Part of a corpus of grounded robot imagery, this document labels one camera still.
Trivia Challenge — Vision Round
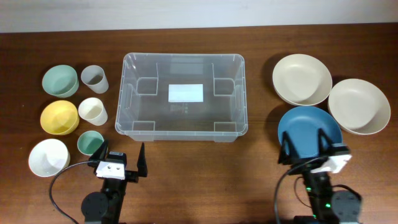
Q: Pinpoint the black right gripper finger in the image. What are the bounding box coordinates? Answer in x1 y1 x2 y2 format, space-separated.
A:
318 128 333 156
278 131 292 165

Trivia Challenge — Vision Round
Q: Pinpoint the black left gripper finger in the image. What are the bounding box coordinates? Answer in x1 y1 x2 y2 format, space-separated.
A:
137 143 148 177
88 140 108 167

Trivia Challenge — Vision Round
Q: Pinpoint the blue plate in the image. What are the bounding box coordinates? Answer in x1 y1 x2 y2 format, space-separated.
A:
278 106 343 158

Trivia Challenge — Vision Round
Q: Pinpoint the beige plate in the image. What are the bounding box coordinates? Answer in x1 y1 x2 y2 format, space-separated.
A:
328 78 391 135
272 54 333 106

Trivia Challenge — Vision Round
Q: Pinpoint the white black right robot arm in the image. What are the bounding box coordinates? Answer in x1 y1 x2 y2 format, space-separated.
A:
274 129 363 223

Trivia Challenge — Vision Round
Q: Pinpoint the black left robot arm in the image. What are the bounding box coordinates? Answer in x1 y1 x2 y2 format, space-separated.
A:
81 140 148 223

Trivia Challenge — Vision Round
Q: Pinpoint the clear plastic storage container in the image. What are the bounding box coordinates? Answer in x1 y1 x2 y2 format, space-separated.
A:
115 52 248 142

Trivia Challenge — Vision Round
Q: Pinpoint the small green cup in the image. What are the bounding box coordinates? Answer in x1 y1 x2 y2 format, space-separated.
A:
77 131 104 156

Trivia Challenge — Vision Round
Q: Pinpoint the cream cup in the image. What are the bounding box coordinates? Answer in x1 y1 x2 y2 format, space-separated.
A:
78 97 108 126

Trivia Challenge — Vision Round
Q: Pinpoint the white bowl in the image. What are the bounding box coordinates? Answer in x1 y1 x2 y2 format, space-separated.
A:
29 139 70 177

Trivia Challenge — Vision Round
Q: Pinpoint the yellow bowl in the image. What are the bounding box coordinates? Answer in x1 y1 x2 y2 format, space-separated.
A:
40 100 80 136

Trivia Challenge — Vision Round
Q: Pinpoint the grey cup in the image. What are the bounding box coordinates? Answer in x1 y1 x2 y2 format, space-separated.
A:
81 65 109 94

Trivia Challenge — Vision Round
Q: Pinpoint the green bowl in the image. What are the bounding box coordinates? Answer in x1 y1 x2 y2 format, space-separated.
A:
42 65 79 98

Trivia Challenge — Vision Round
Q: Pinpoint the black right camera cable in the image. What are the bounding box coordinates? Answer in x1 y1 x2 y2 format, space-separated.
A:
274 156 327 224

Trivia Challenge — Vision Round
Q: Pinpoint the black camera cable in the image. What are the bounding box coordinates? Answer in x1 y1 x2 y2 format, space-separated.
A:
274 156 327 224
49 161 94 224

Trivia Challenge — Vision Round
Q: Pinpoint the black left camera cable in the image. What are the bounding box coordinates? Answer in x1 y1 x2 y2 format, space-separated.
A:
49 161 94 224

